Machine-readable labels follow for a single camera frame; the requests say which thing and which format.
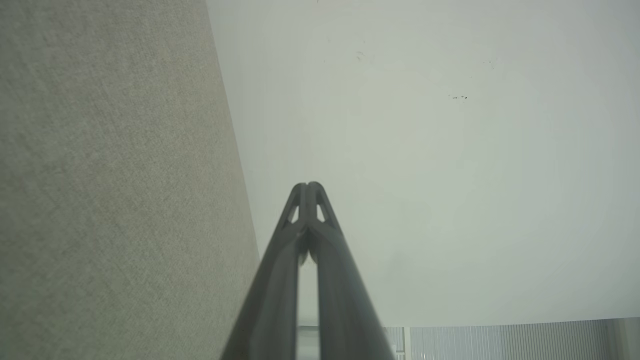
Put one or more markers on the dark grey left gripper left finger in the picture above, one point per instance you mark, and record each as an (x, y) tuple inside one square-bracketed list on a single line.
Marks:
[(270, 300)]

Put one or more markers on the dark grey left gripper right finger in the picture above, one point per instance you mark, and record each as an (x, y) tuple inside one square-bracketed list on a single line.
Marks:
[(345, 310)]

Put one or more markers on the white ribbed wall panel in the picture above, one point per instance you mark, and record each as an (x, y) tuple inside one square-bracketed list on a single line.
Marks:
[(510, 341)]

